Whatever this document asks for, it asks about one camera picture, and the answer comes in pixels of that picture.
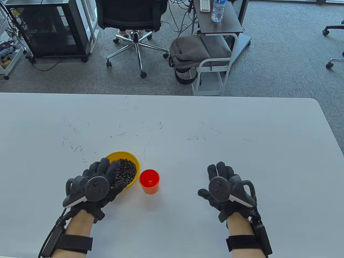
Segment black wrist sensor box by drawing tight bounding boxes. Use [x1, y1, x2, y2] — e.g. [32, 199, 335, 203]
[251, 215, 273, 256]
[39, 224, 66, 258]

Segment white rolling cart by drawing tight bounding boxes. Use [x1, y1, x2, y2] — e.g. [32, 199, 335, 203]
[0, 5, 27, 80]

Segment clear plastic water bottle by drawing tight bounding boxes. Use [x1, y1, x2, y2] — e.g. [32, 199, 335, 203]
[211, 0, 225, 23]

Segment person's left forearm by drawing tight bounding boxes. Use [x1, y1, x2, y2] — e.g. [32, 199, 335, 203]
[51, 210, 94, 258]

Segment black floor cables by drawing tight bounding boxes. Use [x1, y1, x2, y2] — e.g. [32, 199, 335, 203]
[168, 0, 199, 41]

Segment black cabinet power cable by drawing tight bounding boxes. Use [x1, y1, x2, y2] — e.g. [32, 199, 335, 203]
[26, 54, 65, 72]

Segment white side table dark top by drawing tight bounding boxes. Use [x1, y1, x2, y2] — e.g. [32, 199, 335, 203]
[191, 0, 252, 96]

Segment black wheeled cabinet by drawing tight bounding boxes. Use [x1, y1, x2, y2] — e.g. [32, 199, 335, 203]
[5, 0, 90, 63]

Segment person's left hand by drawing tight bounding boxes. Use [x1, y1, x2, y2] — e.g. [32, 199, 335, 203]
[67, 158, 127, 223]

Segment black office chair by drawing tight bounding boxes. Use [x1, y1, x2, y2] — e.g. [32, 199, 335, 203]
[95, 0, 170, 78]

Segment black wrist strap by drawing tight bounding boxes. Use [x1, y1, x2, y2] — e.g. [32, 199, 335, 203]
[226, 235, 265, 252]
[55, 234, 93, 254]

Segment white metal shelf frame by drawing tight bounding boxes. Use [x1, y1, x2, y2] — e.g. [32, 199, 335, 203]
[77, 0, 99, 53]

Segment person's right hand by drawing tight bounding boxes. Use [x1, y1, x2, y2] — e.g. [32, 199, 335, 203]
[198, 162, 256, 223]

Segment chrome chair base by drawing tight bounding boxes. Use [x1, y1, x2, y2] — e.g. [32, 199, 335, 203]
[326, 51, 344, 69]

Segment grey handheld controller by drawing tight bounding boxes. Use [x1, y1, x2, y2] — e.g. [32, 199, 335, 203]
[208, 175, 256, 208]
[63, 176, 110, 209]

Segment pile of dark coffee beans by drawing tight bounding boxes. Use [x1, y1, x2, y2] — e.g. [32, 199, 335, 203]
[113, 159, 137, 186]

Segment orange plastic cup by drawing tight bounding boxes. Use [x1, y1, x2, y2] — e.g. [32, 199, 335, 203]
[139, 169, 160, 194]

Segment person's right forearm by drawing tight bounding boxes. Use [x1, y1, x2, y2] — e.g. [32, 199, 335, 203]
[226, 212, 265, 258]

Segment yellow plastic bowl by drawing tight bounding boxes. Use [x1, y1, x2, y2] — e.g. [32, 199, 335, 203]
[105, 151, 140, 188]

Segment black chair base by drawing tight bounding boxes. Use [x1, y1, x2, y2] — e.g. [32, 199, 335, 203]
[322, 20, 344, 36]

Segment grey backpack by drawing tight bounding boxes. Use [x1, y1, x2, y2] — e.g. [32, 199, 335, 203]
[169, 35, 232, 85]

